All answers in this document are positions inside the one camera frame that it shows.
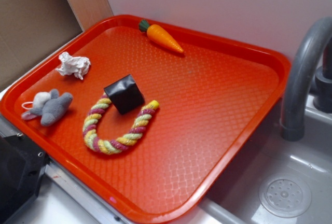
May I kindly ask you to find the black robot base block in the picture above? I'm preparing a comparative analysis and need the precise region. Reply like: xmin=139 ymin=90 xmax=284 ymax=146
xmin=1 ymin=134 xmax=48 ymax=223

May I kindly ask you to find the crumpled white paper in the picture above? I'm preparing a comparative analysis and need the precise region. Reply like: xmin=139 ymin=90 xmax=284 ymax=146
xmin=56 ymin=52 xmax=91 ymax=80

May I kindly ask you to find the orange plastic tray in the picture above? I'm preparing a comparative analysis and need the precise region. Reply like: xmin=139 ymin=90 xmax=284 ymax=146
xmin=1 ymin=15 xmax=291 ymax=223

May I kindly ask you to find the black wrapped block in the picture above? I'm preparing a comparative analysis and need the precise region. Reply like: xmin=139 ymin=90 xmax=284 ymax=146
xmin=104 ymin=74 xmax=145 ymax=115

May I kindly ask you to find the orange toy carrot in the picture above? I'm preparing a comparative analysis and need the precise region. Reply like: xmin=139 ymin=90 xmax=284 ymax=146
xmin=139 ymin=19 xmax=184 ymax=53

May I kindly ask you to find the grey plush mouse toy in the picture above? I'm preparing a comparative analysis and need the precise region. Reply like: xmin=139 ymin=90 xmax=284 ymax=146
xmin=21 ymin=89 xmax=73 ymax=127

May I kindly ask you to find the grey toy faucet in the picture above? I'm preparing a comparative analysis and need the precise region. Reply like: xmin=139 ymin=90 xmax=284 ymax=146
xmin=280 ymin=17 xmax=331 ymax=141

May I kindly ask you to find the grey toy sink basin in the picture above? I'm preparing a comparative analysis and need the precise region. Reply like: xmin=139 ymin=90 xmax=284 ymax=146
xmin=201 ymin=96 xmax=332 ymax=224

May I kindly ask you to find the brown cardboard panel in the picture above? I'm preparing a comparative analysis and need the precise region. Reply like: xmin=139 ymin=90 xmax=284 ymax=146
xmin=1 ymin=0 xmax=81 ymax=90

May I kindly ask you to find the multicolour twisted rope toy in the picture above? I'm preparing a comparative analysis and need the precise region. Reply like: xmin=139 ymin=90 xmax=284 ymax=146
xmin=82 ymin=93 xmax=160 ymax=155

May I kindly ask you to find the dark grey faucet handle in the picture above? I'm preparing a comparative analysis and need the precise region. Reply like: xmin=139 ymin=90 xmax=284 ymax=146
xmin=312 ymin=34 xmax=332 ymax=114

